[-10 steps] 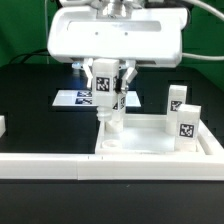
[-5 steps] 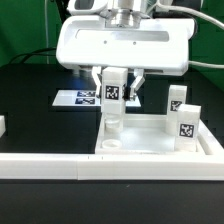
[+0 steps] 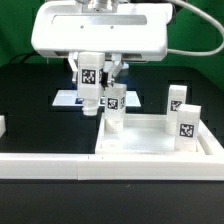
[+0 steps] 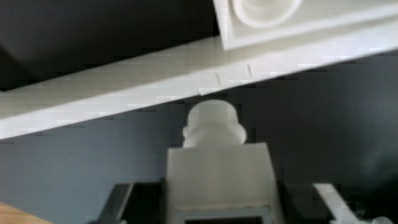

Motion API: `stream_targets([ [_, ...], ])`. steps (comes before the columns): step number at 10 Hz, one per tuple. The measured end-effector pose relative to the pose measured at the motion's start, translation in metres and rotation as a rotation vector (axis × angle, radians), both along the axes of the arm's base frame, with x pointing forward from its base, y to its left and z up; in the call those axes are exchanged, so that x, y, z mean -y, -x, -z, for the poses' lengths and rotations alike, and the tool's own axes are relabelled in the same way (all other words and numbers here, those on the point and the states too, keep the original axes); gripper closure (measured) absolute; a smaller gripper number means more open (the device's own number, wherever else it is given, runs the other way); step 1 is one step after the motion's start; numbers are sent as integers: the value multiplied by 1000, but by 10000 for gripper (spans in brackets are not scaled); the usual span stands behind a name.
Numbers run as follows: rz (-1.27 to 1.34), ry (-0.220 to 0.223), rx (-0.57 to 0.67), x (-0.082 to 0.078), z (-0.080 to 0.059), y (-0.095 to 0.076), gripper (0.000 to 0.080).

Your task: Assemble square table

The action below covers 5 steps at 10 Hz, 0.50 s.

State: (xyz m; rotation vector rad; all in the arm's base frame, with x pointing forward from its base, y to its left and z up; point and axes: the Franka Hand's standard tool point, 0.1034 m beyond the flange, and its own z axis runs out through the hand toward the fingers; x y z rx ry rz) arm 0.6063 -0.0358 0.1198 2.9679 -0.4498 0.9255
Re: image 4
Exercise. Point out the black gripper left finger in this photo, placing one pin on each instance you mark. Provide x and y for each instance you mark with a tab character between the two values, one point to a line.
136	204

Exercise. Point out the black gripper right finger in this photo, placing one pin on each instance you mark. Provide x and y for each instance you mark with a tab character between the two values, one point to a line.
315	206

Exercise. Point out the white table leg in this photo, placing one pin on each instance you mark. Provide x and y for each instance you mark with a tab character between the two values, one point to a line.
221	178

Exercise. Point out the white square table top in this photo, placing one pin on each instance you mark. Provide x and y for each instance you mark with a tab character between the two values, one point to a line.
262	20

